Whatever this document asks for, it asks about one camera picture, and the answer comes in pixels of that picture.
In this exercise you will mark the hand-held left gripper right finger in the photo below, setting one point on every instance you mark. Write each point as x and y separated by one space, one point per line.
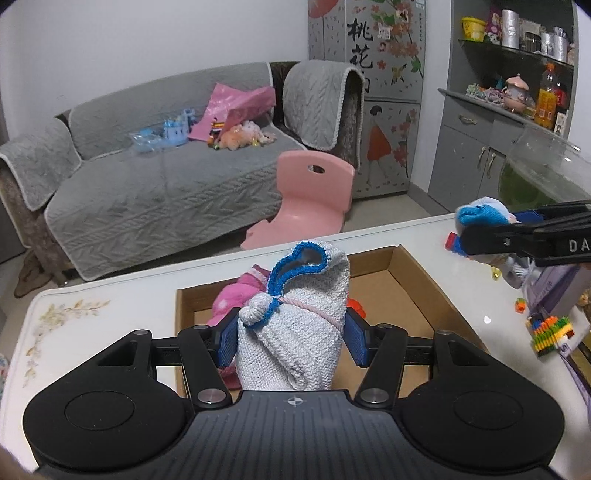
358 339

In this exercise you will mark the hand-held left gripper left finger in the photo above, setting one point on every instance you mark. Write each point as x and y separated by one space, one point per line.
227 339

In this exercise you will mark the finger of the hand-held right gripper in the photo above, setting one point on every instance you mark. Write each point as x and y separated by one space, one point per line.
494 244
528 217

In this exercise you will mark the blue white grey sock bundle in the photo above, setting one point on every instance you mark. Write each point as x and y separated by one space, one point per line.
480 214

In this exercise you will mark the white knitted sock blue trim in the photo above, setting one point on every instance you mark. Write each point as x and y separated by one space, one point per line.
300 332

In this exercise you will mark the cardboard box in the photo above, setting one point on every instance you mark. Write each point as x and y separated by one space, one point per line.
406 286

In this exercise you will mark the white flower-print desktop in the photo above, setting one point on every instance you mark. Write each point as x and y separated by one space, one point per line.
115 318

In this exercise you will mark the small yellow trinket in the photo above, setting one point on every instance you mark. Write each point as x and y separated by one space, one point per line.
496 273

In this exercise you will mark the small orange plastic bag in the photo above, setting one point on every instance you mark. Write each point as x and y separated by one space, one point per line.
355 307

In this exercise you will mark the orange blue toy block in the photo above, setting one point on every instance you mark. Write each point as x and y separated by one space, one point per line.
452 242

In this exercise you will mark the purple water bottle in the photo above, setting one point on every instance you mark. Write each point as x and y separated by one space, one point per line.
554 286

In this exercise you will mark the pink fuzzy sock bundle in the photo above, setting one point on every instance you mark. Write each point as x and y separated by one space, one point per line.
231 295

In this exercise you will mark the glass fish bowl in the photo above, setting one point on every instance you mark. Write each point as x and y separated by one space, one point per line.
545 157

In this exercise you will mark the colourful puzzle cube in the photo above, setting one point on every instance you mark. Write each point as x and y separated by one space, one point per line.
549 334

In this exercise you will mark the grey cabinet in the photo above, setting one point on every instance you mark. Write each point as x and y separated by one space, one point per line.
461 152

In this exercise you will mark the small white carton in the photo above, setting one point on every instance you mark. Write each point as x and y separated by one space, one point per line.
561 124

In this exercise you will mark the orange drink bottle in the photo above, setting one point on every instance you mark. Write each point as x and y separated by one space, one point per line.
547 101

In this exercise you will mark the dark red bottle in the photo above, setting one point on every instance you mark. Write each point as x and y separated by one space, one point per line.
563 99

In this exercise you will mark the pink teapot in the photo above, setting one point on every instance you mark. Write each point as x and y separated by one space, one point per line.
515 92

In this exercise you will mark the pile of colourful trinkets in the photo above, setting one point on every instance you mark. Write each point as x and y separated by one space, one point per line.
485 94

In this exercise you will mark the pink plastic chair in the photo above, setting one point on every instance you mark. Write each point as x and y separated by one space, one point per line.
304 194

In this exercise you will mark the grey quilted sofa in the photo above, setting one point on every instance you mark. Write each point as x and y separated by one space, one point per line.
161 198

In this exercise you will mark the small silver can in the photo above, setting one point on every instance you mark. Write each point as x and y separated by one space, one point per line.
561 46
547 44

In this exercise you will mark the glass jar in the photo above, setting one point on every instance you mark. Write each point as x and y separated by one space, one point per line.
531 42

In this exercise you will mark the flower-sticker refrigerator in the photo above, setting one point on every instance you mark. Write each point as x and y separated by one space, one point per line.
392 92

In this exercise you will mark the large silver can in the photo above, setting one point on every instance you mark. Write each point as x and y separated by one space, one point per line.
511 28

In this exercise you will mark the purple snack packet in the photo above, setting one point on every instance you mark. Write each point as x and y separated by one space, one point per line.
495 25

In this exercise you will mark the yellow plastic tub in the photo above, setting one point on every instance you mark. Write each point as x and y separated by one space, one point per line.
474 28

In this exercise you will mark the orange plush toy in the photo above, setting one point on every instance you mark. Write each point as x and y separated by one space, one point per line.
232 138

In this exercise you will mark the brown slippers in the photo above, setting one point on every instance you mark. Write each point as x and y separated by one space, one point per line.
30 274

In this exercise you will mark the striped colourful toy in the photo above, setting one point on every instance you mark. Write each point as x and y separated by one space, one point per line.
215 131

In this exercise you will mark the blue toy castle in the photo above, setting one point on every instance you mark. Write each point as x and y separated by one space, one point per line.
178 131

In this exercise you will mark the pink plastic bag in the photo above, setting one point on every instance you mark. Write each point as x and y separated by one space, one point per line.
231 101

